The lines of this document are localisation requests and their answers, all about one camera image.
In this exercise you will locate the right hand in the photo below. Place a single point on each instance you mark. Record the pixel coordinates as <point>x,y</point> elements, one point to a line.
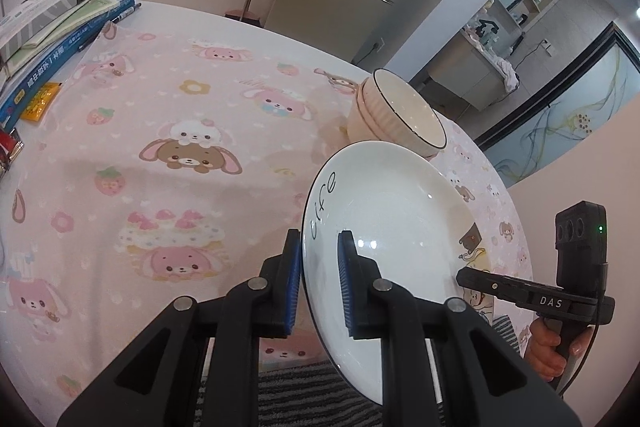
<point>541,351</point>

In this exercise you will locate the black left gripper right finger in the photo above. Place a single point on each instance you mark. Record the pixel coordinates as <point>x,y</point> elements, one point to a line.
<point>442,364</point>

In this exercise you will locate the striped clothing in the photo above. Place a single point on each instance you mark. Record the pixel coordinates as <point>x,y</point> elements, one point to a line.
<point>299,386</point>

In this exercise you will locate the grey vanity cabinet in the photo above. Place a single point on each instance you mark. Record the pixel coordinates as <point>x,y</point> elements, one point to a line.
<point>469,67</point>

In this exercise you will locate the black camera box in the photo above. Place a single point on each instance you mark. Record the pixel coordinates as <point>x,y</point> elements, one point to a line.
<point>581,241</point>

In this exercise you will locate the glass sliding door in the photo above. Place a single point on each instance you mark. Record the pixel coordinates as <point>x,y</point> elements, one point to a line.
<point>585,95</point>

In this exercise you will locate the stack of books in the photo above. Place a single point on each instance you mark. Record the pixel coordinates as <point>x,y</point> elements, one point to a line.
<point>35,64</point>

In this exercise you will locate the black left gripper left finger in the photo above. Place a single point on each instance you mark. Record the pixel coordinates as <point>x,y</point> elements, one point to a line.
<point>197,361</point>

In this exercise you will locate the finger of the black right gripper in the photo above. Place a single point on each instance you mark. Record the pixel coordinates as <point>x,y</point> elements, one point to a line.
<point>479,285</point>

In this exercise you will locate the white life plate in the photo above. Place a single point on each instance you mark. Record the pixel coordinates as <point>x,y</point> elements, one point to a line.
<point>405,215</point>

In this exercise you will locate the stacked ribbed beige bowls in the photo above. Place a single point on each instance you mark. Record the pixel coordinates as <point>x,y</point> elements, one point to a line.
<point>386,108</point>

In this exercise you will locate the pink cartoon tablecloth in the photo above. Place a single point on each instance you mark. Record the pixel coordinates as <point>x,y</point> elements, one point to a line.
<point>171,166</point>

